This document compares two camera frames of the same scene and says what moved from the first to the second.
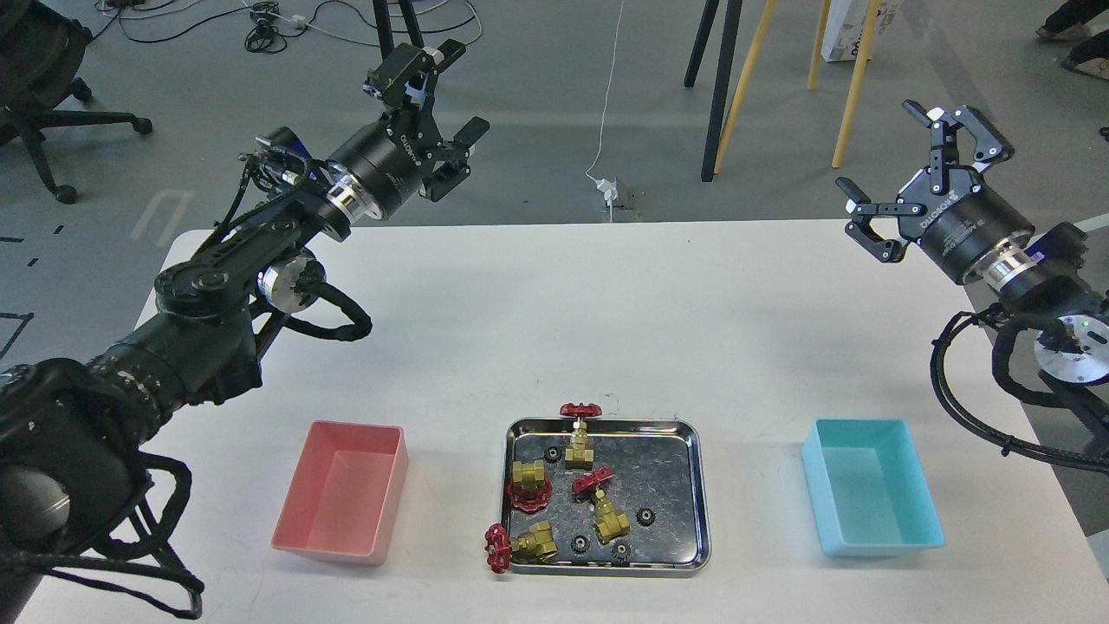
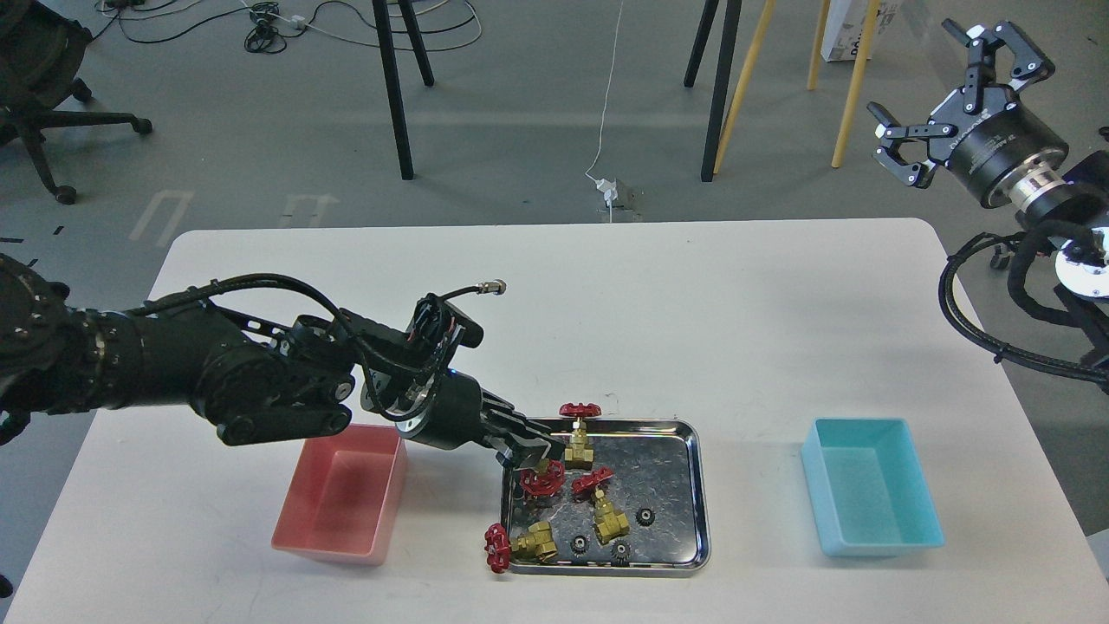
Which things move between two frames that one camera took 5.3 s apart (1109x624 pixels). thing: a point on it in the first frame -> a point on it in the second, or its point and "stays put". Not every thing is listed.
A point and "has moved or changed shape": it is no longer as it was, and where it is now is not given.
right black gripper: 952,226 -> 982,135
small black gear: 645,516 stays put
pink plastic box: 340,497 stays put
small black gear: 620,551 stays put
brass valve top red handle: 579,454 stays put
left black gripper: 384,166 -> 459,412
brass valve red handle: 531,487 has moved or changed shape
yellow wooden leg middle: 813,77 stays put
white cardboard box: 845,28 stays put
